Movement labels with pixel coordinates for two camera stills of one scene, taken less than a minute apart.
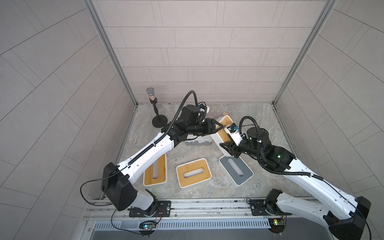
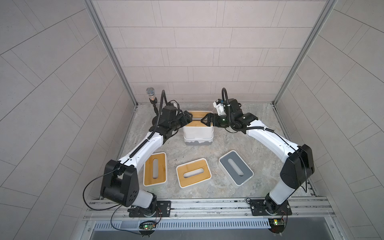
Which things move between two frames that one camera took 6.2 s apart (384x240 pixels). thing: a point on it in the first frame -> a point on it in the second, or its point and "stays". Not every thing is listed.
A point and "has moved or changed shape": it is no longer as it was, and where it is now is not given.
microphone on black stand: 159,121 stays
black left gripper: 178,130 -> 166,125
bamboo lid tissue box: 156,174 stays
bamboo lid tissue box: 220,135 has moved or changed shape
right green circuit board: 277,225 stays
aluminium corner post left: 90,4 stays
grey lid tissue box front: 236,170 stays
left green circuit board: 147,228 stays
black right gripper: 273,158 -> 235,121
